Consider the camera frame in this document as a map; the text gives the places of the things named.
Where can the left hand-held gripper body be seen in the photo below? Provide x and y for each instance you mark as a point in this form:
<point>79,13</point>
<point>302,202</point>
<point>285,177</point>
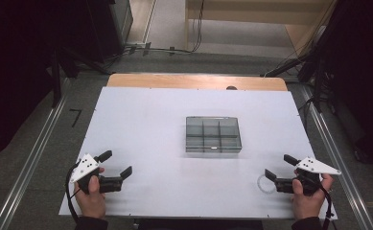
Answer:
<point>85,167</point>

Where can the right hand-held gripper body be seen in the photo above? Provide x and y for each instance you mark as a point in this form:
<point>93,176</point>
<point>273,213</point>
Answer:
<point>315,166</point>

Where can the clear grey compartment box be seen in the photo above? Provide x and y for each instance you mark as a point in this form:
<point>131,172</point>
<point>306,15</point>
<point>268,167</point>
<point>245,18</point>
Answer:
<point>213,134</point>

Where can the person's left hand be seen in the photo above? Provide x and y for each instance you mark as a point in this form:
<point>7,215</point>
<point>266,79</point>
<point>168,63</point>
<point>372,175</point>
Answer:
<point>91,201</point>

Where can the person's right hand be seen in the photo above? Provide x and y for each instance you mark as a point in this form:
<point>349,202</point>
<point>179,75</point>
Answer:
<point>308,204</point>

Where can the white table board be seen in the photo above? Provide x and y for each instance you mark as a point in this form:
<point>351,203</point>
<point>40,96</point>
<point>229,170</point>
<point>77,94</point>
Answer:
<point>149,127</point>

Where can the black metal stand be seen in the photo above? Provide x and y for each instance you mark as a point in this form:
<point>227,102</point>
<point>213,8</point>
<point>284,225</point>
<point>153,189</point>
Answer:
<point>57,83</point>
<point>283,67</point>

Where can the black curtain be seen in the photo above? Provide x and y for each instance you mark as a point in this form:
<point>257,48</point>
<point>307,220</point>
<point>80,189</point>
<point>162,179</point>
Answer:
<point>14,64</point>
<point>366,80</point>

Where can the wooden table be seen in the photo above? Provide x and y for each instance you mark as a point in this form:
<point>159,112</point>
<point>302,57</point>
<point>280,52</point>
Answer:
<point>174,81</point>

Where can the dark cabinet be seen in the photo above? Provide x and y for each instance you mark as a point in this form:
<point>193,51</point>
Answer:
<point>117,25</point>

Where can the light wooden platform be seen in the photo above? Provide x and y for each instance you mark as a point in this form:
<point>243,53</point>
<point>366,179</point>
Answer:
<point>238,12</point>

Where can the metal floor rail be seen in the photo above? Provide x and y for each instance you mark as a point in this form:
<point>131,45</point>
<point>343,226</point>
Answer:
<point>30,163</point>
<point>353,198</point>

